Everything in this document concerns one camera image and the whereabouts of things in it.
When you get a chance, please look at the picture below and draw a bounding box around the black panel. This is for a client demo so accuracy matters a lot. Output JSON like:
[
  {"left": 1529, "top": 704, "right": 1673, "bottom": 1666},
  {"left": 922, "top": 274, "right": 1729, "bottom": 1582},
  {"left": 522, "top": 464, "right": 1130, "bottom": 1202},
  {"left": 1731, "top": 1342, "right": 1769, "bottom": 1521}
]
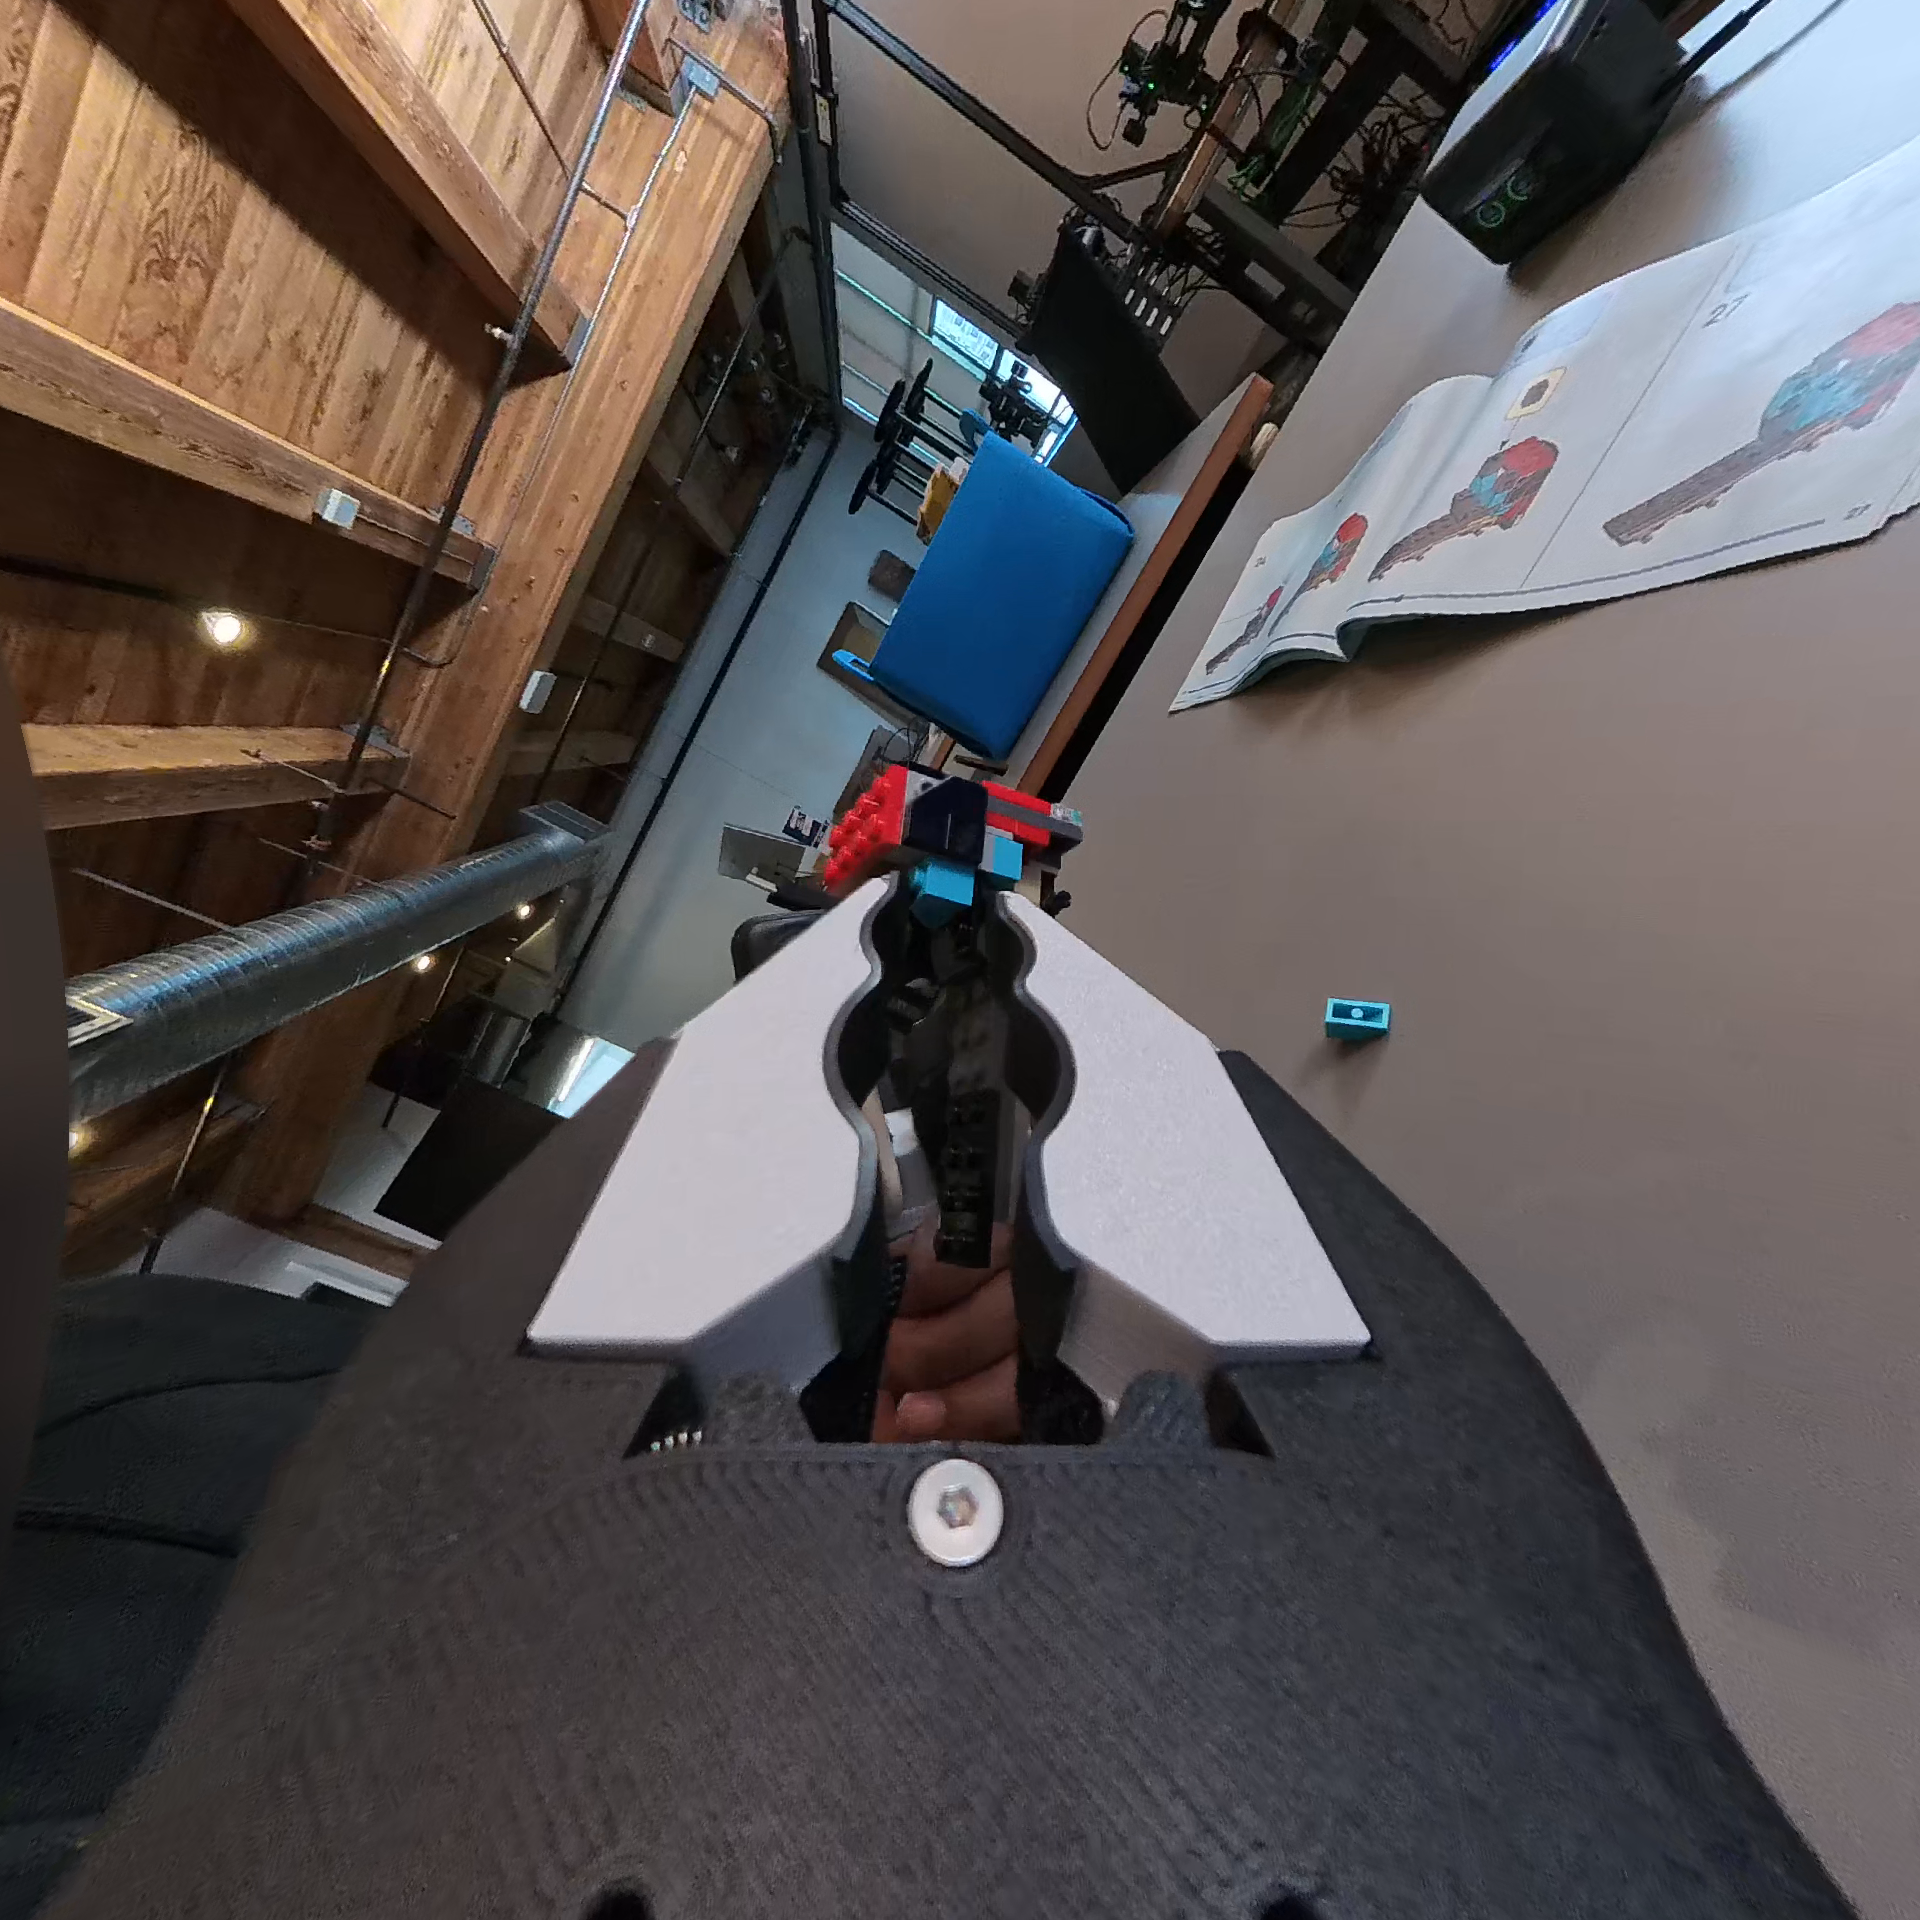
[{"left": 1033, "top": 230, "right": 1206, "bottom": 497}]

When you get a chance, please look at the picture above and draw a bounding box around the black office chair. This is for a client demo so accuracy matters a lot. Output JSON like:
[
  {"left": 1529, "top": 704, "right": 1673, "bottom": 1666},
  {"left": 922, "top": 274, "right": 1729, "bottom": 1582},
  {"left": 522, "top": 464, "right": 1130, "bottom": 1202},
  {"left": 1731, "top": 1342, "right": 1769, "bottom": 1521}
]
[{"left": 733, "top": 884, "right": 830, "bottom": 981}]

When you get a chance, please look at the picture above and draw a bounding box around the instruction booklet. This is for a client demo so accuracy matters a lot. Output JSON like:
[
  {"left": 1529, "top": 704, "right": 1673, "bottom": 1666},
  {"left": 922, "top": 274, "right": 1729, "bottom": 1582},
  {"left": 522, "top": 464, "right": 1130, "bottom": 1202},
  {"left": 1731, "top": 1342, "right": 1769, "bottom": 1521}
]
[{"left": 1168, "top": 149, "right": 1920, "bottom": 715}]

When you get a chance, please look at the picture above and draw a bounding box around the black cabled device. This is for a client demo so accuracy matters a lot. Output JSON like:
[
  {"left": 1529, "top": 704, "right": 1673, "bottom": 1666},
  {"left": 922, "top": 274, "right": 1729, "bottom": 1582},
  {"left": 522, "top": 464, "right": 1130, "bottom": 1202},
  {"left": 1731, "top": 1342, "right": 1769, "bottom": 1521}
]
[{"left": 1420, "top": 0, "right": 1688, "bottom": 267}]

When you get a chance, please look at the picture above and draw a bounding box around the long black toy brick assembly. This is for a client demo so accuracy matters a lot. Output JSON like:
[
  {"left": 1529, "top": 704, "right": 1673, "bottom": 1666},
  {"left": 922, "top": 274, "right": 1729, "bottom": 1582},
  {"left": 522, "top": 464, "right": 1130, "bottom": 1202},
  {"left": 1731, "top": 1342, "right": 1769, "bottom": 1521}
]
[{"left": 881, "top": 780, "right": 1087, "bottom": 1273}]

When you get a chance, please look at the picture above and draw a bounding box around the white flat panel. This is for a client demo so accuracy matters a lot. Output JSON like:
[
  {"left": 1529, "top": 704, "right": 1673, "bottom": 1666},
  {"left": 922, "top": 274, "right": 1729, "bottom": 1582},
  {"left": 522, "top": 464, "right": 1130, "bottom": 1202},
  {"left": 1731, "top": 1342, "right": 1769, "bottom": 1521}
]
[{"left": 719, "top": 822, "right": 830, "bottom": 891}]

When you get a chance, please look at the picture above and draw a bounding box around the grey desk wooden edge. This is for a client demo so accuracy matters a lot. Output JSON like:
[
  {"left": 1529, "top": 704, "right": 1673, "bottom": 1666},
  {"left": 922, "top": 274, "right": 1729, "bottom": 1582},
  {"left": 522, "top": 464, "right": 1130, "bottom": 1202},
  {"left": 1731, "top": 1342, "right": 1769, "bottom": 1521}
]
[{"left": 1016, "top": 376, "right": 1276, "bottom": 795}]

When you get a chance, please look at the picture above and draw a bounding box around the silver air duct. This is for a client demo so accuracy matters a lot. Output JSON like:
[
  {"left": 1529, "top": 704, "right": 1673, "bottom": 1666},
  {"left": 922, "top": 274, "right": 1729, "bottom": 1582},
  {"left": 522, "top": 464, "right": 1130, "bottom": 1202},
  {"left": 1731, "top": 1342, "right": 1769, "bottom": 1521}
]
[{"left": 70, "top": 831, "right": 603, "bottom": 1124}]

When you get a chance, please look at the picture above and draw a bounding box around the blue fabric box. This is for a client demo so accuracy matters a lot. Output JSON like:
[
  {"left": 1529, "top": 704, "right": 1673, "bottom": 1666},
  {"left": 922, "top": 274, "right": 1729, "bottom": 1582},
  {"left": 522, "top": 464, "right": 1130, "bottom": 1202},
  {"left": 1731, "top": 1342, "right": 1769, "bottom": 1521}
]
[{"left": 832, "top": 432, "right": 1137, "bottom": 759}]

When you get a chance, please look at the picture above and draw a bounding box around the black equipment cart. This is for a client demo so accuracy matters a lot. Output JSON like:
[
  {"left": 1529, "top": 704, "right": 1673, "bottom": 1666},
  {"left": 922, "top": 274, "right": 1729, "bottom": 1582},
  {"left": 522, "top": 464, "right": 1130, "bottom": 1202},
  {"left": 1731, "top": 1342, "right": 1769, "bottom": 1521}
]
[{"left": 1157, "top": 0, "right": 1502, "bottom": 351}]

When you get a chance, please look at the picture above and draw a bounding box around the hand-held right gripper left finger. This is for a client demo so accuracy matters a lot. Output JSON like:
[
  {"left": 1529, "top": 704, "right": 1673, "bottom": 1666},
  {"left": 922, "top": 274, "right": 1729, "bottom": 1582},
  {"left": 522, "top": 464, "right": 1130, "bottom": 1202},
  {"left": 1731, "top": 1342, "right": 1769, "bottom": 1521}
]
[{"left": 527, "top": 879, "right": 906, "bottom": 1434}]

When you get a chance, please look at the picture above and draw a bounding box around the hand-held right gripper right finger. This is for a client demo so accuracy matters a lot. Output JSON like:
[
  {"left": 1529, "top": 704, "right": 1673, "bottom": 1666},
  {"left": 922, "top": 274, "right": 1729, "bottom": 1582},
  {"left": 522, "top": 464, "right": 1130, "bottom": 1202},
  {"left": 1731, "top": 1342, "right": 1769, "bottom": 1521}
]
[{"left": 997, "top": 891, "right": 1371, "bottom": 1422}]

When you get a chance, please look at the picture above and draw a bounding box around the person's black jacket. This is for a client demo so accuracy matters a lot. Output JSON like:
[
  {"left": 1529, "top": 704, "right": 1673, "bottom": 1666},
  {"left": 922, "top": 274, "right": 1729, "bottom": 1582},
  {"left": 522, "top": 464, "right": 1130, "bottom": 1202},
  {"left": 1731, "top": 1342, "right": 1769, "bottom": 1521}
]
[{"left": 0, "top": 1273, "right": 370, "bottom": 1838}]

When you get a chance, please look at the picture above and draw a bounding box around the large black screen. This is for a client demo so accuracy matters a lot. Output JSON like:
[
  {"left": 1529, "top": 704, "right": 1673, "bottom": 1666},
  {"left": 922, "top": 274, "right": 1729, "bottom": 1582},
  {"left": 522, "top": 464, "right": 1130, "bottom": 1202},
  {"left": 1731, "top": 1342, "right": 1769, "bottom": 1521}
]
[{"left": 376, "top": 1069, "right": 568, "bottom": 1243}]

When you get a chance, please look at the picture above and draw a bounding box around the person's left hand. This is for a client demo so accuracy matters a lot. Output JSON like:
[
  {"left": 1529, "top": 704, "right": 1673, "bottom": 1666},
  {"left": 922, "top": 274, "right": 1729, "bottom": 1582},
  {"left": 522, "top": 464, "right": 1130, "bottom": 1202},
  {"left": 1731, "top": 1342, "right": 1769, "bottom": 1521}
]
[{"left": 876, "top": 1249, "right": 1043, "bottom": 1446}]

